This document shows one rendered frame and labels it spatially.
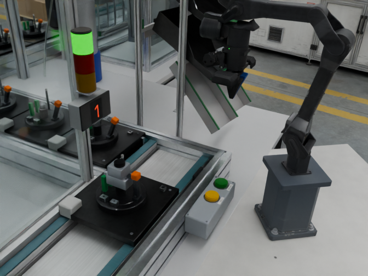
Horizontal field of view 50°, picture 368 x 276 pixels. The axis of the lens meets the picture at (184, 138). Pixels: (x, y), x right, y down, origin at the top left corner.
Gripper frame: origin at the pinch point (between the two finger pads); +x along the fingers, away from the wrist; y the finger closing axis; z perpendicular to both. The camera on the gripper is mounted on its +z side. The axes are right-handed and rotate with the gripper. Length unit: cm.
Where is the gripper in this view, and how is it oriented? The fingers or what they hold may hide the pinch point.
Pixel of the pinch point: (232, 87)
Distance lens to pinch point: 110.8
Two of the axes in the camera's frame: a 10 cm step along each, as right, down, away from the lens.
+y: -4.6, 4.5, -7.7
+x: -0.4, 8.5, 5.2
